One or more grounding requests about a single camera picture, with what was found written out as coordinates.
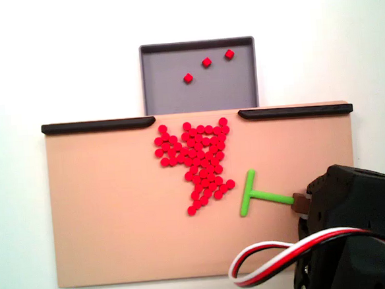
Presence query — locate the red white black servo cable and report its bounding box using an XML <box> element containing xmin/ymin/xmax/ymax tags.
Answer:
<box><xmin>225</xmin><ymin>224</ymin><xmax>385</xmax><ymax>288</ymax></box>

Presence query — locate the green T pusher brown handle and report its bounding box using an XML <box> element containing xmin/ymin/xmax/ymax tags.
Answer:
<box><xmin>236</xmin><ymin>165</ymin><xmax>313</xmax><ymax>219</ymax></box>

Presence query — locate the peach flat board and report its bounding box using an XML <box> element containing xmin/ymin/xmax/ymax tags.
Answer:
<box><xmin>40</xmin><ymin>99</ymin><xmax>366</xmax><ymax>289</ymax></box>

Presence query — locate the black edge rail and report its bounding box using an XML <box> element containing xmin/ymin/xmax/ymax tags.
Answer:
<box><xmin>237</xmin><ymin>101</ymin><xmax>354</xmax><ymax>123</ymax></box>
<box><xmin>40</xmin><ymin>115</ymin><xmax>157</xmax><ymax>137</ymax></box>

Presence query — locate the grey shallow tray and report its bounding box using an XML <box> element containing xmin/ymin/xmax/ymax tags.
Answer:
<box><xmin>138</xmin><ymin>36</ymin><xmax>260</xmax><ymax>117</ymax></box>

